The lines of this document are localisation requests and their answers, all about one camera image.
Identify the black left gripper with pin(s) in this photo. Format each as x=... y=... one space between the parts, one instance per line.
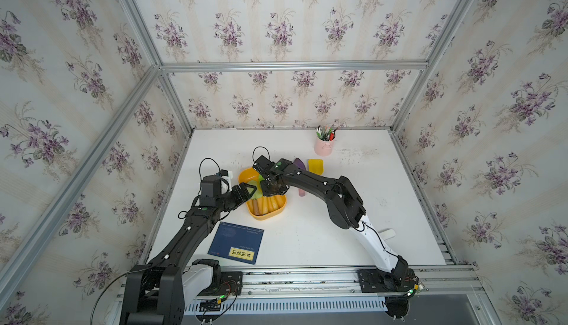
x=242 y=192

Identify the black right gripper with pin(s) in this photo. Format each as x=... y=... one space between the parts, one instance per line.
x=267 y=193

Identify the green shovel yellow handle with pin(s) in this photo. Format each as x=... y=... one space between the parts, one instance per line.
x=259 y=206

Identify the yellow plastic storage box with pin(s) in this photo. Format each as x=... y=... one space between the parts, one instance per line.
x=245 y=177

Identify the yellow square shovel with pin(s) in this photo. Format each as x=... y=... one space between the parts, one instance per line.
x=316 y=166
x=274 y=203

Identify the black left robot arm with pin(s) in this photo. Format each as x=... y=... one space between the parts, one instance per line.
x=154 y=292

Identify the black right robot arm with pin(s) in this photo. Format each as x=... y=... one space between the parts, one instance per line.
x=346 y=211

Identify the blue notebook yellow label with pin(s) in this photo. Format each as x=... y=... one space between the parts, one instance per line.
x=236 y=242

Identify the pink pen cup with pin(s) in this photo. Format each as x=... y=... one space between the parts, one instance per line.
x=323 y=148

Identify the pens in cup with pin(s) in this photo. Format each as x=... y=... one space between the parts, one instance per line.
x=326 y=133

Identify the white flat paddle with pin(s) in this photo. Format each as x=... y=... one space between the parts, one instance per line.
x=387 y=234

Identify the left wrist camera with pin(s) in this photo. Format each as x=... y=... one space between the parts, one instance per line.
x=214 y=186

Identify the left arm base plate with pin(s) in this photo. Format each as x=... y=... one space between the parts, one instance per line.
x=227 y=283

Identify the white slotted cable duct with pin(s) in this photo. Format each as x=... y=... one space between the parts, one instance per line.
x=267 y=306

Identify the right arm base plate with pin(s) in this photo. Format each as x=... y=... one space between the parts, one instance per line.
x=377 y=281

